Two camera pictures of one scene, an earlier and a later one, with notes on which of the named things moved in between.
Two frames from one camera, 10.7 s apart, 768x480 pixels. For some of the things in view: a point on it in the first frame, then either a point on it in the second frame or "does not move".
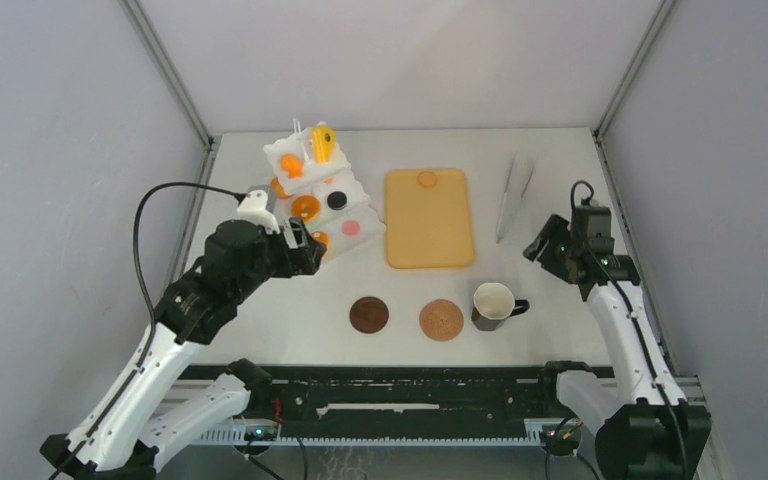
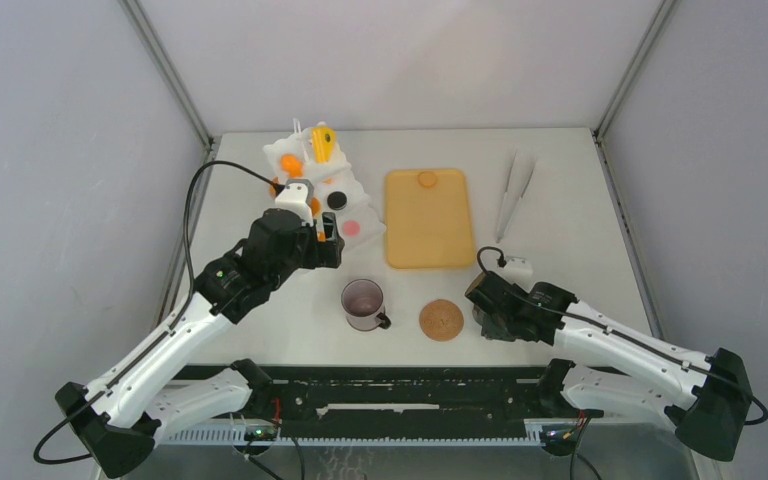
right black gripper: (554, 229) to (490, 330)
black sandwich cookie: (336, 200) does not move
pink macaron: (350, 228) does not move
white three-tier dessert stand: (314, 183) does not move
